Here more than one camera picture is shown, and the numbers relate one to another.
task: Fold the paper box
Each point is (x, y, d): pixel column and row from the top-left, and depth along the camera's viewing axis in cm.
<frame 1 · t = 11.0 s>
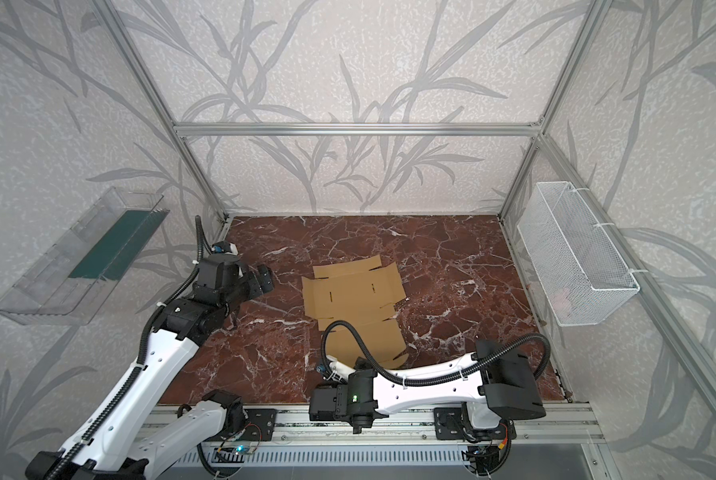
left hand: (261, 266, 76), fingers open
right hand: (361, 363, 76), fingers open
brown flat cardboard box: (360, 293, 101), on the table

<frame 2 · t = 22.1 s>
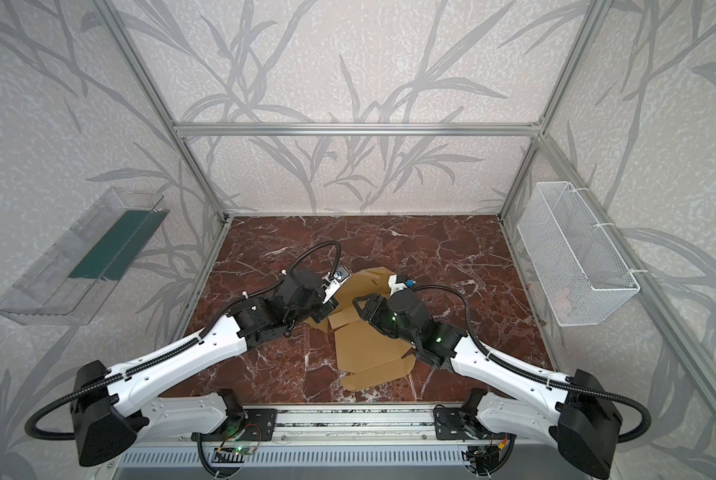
left hand: (335, 279, 77), fingers closed
right hand: (355, 296, 74), fingers open
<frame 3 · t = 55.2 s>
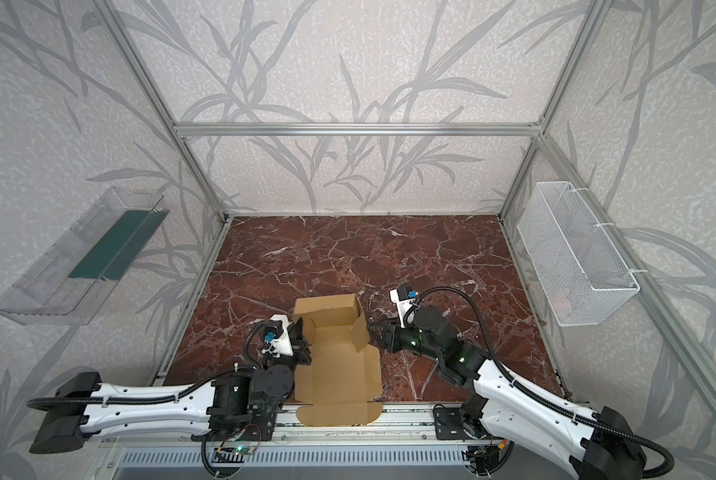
left hand: (309, 315, 74), fingers closed
right hand: (371, 317, 74), fingers open
brown flat cardboard box: (339, 383, 78), point 4 cm above the table

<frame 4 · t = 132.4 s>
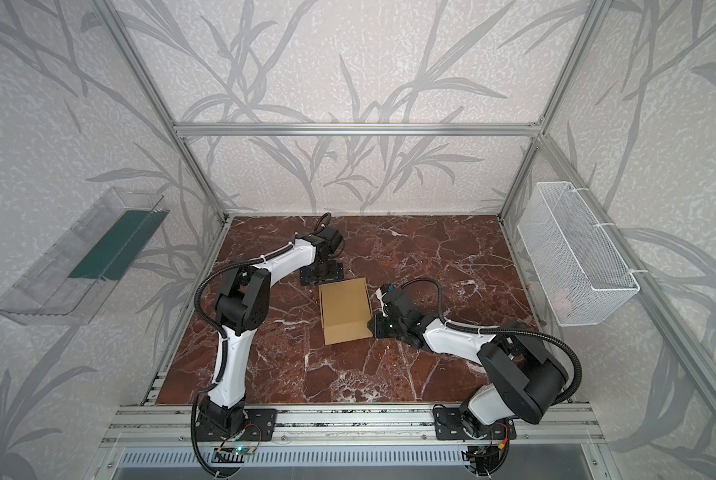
left hand: (332, 272, 101), fingers open
right hand: (369, 315, 88), fingers closed
brown flat cardboard box: (345, 310, 92), point 4 cm above the table

